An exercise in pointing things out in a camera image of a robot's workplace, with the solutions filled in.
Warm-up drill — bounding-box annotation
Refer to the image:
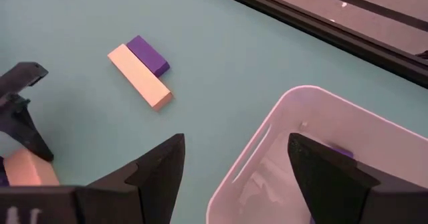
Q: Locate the green table mat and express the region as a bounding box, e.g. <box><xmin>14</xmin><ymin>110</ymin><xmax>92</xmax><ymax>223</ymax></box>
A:
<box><xmin>0</xmin><ymin>0</ymin><xmax>428</xmax><ymax>224</ymax></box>

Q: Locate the black aluminium table frame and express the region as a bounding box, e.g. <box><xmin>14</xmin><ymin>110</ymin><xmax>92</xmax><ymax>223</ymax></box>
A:
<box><xmin>197</xmin><ymin>0</ymin><xmax>428</xmax><ymax>90</ymax></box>

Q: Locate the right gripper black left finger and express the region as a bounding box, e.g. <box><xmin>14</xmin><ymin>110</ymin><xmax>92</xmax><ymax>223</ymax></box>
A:
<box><xmin>0</xmin><ymin>133</ymin><xmax>186</xmax><ymax>224</ymax></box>

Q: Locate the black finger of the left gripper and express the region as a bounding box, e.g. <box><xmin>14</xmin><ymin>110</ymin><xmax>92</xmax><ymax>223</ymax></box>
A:
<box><xmin>0</xmin><ymin>62</ymin><xmax>49</xmax><ymax>98</ymax></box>
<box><xmin>0</xmin><ymin>95</ymin><xmax>55</xmax><ymax>163</ymax></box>

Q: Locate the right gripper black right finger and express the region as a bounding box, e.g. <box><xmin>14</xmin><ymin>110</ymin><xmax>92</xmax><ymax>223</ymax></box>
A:
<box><xmin>288</xmin><ymin>132</ymin><xmax>428</xmax><ymax>224</ymax></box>

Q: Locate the purple block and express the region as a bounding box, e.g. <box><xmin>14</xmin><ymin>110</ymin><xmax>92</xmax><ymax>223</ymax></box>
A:
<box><xmin>126</xmin><ymin>35</ymin><xmax>171</xmax><ymax>79</ymax></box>
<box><xmin>329</xmin><ymin>146</ymin><xmax>354</xmax><ymax>160</ymax></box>

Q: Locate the short orange block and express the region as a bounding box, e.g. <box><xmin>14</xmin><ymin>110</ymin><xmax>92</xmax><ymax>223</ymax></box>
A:
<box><xmin>3</xmin><ymin>148</ymin><xmax>60</xmax><ymax>187</ymax></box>

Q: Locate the long orange block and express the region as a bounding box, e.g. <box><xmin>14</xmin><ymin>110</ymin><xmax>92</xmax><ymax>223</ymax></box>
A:
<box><xmin>107</xmin><ymin>43</ymin><xmax>174</xmax><ymax>112</ymax></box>

